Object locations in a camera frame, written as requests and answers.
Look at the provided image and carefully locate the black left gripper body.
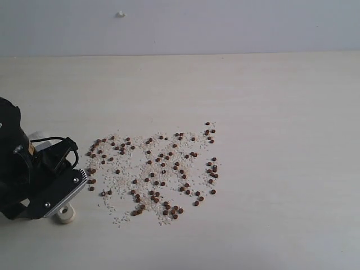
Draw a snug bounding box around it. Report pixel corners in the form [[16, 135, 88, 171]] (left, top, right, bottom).
[[28, 137, 78, 197]]

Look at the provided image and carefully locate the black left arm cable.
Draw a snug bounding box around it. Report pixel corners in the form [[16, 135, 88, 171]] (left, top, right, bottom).
[[29, 136, 80, 169]]

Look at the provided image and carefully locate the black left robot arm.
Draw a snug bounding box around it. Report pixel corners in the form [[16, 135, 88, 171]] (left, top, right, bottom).
[[1, 98, 87, 220]]

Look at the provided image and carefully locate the pile of pellets and grains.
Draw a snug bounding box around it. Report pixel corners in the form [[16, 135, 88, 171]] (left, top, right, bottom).
[[83, 121, 220, 226]]

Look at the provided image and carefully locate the white wall hook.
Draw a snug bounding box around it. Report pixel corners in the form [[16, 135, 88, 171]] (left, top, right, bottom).
[[115, 11, 127, 18]]

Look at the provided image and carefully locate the white brush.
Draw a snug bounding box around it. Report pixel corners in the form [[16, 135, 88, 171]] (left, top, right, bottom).
[[28, 131, 83, 224]]

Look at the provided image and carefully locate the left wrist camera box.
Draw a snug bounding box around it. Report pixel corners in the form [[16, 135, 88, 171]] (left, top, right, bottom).
[[25, 169, 88, 219]]

